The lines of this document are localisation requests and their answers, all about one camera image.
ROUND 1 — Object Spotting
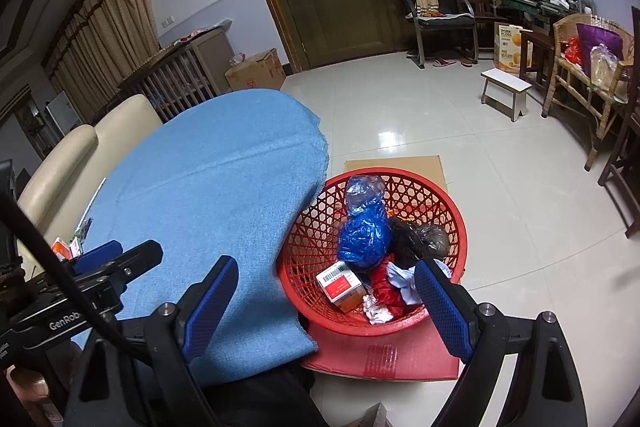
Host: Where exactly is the clear plastic bag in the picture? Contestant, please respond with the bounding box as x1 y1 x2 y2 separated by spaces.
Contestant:
589 44 618 88

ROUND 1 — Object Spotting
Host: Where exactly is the person's left hand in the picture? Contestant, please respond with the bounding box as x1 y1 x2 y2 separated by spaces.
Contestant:
6 366 66 426

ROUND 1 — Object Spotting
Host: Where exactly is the black plastic bag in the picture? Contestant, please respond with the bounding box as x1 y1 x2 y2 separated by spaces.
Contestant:
387 216 451 268

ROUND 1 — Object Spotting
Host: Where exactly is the dark wooden cabinet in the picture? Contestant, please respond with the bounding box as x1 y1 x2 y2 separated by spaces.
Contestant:
12 94 51 158

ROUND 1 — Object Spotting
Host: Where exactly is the blue tablecloth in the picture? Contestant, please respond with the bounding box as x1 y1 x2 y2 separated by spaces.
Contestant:
82 88 328 383

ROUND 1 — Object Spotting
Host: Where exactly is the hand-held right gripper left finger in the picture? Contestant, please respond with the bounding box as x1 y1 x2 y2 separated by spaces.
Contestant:
70 255 240 427

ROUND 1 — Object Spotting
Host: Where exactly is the dark wooden dining chair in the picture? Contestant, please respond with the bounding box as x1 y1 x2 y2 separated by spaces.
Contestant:
597 67 640 238

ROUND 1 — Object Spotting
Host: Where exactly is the wooden crib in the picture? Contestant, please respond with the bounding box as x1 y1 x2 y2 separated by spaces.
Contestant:
117 22 233 122

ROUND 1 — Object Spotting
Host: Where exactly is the orange white tissue pack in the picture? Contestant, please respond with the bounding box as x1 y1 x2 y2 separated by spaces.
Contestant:
50 237 76 263

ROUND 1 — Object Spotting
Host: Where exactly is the dark wooden side table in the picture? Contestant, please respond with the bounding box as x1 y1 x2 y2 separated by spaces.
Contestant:
520 29 556 92

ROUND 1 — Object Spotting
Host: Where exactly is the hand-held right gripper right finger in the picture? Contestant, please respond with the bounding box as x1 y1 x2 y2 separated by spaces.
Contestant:
414 258 589 427

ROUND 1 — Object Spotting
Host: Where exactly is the beige curtain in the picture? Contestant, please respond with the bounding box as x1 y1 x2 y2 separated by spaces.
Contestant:
42 0 161 108

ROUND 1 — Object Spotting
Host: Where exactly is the orange white small box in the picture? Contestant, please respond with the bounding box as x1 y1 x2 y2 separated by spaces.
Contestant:
316 261 369 314

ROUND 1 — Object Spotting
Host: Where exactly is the red plastic bag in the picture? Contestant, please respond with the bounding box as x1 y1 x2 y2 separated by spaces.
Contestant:
370 259 421 308

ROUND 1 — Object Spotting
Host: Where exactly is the small red bag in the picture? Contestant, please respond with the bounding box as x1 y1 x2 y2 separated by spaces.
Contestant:
564 37 583 68

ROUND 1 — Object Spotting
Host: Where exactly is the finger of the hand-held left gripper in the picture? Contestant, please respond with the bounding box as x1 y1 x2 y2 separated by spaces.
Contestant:
75 240 164 303
70 240 124 278

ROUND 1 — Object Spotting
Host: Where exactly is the yellow printed carton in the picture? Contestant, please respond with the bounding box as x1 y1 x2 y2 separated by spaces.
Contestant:
494 22 533 72

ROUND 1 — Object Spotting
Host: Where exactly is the brown cardboard box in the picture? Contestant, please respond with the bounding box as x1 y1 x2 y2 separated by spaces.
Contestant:
224 48 287 94

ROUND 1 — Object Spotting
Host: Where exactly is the white tissue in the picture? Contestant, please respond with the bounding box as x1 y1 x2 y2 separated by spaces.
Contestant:
362 294 396 325

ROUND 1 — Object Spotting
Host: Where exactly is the blue plastic bag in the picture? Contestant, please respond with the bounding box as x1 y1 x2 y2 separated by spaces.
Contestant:
337 175 392 269

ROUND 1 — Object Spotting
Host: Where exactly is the small white stool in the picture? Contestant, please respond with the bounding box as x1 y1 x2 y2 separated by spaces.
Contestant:
480 68 532 122

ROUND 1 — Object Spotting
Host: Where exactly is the green computer desk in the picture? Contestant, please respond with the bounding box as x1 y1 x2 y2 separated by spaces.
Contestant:
500 0 596 28

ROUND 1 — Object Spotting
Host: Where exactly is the purple cushion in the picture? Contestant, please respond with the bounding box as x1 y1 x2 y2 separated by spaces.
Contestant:
576 23 628 68

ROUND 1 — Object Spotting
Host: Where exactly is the red plastic basket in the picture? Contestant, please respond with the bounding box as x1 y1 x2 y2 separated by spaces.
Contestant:
276 168 468 337

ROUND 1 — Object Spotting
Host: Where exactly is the cream leather sofa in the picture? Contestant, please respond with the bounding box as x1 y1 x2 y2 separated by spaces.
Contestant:
15 94 163 258

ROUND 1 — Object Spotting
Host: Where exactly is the white board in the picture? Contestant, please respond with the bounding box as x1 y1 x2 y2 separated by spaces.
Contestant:
46 91 83 134

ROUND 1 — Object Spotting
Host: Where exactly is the wicker chair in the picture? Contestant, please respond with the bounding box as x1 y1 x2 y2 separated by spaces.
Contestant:
542 13 636 170

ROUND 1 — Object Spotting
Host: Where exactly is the black metal chair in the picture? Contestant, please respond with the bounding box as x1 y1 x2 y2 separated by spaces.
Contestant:
392 0 481 68

